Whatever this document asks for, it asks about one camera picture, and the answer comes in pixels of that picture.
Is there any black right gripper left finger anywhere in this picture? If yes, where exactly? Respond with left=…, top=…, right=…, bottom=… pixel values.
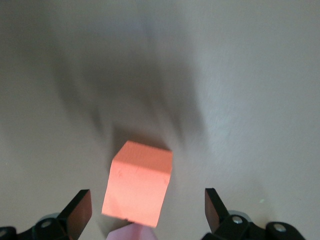
left=0, top=189, right=93, bottom=240

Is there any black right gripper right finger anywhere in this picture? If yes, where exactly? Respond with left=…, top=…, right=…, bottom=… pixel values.
left=201, top=187, right=308, bottom=240

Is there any pink foam block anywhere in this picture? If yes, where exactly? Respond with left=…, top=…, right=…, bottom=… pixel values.
left=106, top=223, right=157, bottom=240

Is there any orange foam block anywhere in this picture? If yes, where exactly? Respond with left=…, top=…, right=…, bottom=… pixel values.
left=101, top=139, right=174, bottom=229

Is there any brown paper table cover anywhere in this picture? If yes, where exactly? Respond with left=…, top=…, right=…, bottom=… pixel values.
left=0, top=0, right=320, bottom=240

